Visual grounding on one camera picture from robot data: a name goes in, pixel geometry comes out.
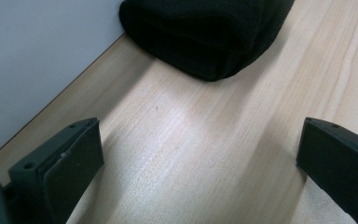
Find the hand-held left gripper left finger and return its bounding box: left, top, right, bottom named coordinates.
left=7, top=117, right=105, bottom=224

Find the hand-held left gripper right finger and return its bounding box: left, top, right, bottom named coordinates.
left=296, top=117, right=358, bottom=224

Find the black cloth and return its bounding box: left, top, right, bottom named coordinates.
left=118, top=0, right=296, bottom=83

